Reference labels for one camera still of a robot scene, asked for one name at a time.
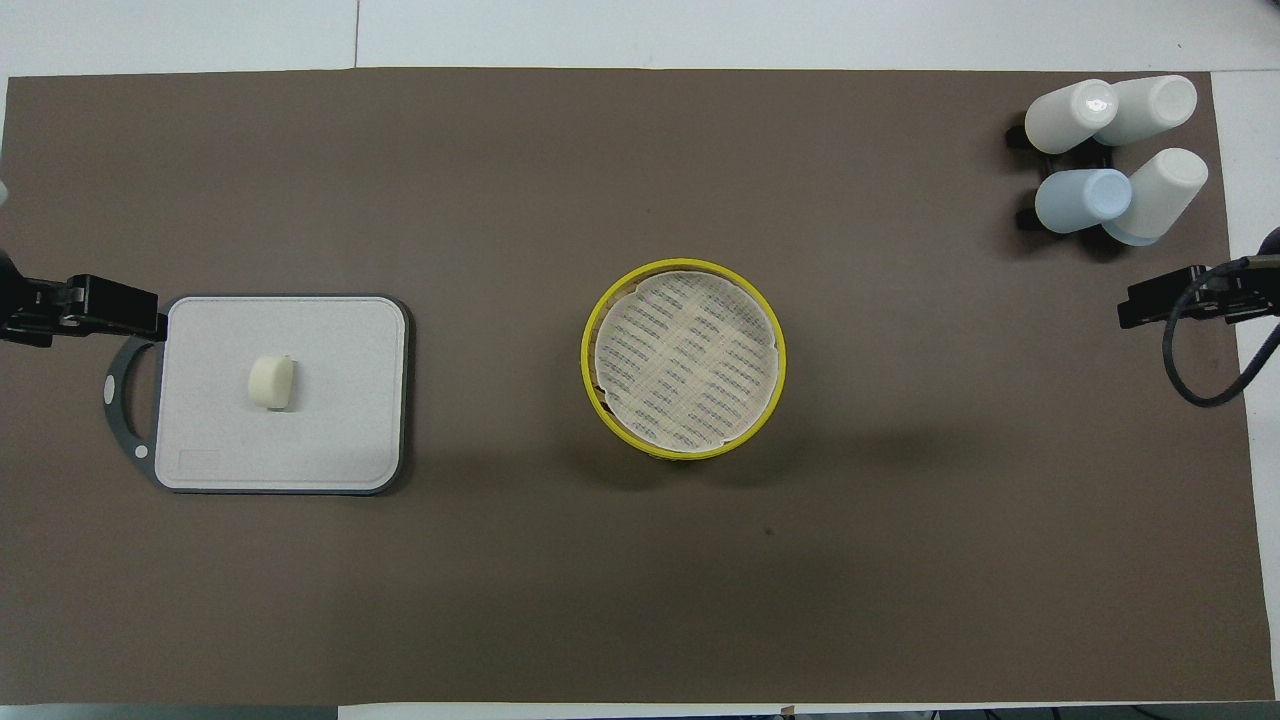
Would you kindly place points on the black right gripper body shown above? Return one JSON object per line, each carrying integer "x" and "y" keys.
{"x": 1245, "y": 285}

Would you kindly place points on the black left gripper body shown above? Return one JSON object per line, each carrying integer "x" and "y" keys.
{"x": 30, "y": 300}

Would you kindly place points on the cream steamed bun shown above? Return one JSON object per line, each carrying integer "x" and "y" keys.
{"x": 272, "y": 383}

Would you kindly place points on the yellow steamer basket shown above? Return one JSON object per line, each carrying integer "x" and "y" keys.
{"x": 690, "y": 360}

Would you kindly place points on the white plastic cup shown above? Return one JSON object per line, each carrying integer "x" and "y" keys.
{"x": 1155, "y": 105}
{"x": 1165, "y": 190}

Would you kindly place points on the light blue plastic cup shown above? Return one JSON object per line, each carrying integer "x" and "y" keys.
{"x": 1080, "y": 200}

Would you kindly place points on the black cup rack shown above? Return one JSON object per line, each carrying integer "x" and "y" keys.
{"x": 1028, "y": 218}

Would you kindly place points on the cream plastic cup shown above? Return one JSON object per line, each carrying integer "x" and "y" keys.
{"x": 1065, "y": 118}

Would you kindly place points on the white cutting board grey rim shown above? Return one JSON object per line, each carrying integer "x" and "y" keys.
{"x": 300, "y": 440}

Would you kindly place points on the brown table mat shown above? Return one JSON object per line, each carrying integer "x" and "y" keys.
{"x": 900, "y": 450}

